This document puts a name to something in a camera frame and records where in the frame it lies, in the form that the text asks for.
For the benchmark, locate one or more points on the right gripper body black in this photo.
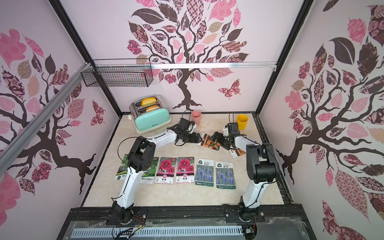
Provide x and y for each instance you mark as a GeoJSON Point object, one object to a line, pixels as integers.
{"type": "Point", "coordinates": [221, 139]}

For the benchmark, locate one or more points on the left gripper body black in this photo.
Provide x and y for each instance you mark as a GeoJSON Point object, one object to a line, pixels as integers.
{"type": "Point", "coordinates": [189, 137]}

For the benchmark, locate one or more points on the marigold seed packet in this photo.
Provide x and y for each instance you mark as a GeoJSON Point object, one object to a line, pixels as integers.
{"type": "Point", "coordinates": [236, 152]}
{"type": "Point", "coordinates": [209, 142]}

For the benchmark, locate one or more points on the lavender seed packet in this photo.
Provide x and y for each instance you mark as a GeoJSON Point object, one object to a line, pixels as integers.
{"type": "Point", "coordinates": [204, 173]}
{"type": "Point", "coordinates": [225, 178]}

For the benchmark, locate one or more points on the hollyhock seed packet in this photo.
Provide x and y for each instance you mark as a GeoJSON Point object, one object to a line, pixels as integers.
{"type": "Point", "coordinates": [185, 170]}
{"type": "Point", "coordinates": [166, 171]}

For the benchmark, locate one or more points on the green gourd seed packet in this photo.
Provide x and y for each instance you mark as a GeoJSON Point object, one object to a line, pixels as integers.
{"type": "Point", "coordinates": [149, 175]}

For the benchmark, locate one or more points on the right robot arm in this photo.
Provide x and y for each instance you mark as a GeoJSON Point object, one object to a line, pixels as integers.
{"type": "Point", "coordinates": [261, 164]}

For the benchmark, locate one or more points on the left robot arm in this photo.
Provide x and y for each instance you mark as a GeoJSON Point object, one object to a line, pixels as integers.
{"type": "Point", "coordinates": [141, 157]}

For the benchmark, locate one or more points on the pink cup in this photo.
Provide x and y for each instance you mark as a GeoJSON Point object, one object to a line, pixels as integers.
{"type": "Point", "coordinates": [196, 117]}

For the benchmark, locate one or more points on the yellow mug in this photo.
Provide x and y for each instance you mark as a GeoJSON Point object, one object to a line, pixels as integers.
{"type": "Point", "coordinates": [242, 121]}

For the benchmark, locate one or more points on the toast slice front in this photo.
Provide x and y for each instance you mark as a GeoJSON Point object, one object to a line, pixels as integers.
{"type": "Point", "coordinates": [152, 108]}

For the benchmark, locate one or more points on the toast slice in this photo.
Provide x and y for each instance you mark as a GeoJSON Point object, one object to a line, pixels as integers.
{"type": "Point", "coordinates": [148, 101]}
{"type": "Point", "coordinates": [152, 108]}

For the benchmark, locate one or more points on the mint green toaster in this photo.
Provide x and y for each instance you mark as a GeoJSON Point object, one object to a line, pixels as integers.
{"type": "Point", "coordinates": [147, 122]}

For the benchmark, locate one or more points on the toast slice rear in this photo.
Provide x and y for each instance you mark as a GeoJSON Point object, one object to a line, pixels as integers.
{"type": "Point", "coordinates": [148, 101]}

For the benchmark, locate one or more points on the black wire basket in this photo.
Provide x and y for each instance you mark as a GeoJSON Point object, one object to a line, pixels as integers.
{"type": "Point", "coordinates": [136, 73]}

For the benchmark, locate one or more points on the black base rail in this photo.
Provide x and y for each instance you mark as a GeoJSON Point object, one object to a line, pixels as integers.
{"type": "Point", "coordinates": [270, 222]}

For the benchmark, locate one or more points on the white slotted cable duct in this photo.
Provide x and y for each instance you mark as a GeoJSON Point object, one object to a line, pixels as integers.
{"type": "Point", "coordinates": [155, 232]}

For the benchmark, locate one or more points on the aluminium rail left wall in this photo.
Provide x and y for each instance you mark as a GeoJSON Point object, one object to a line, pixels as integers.
{"type": "Point", "coordinates": [18, 145]}

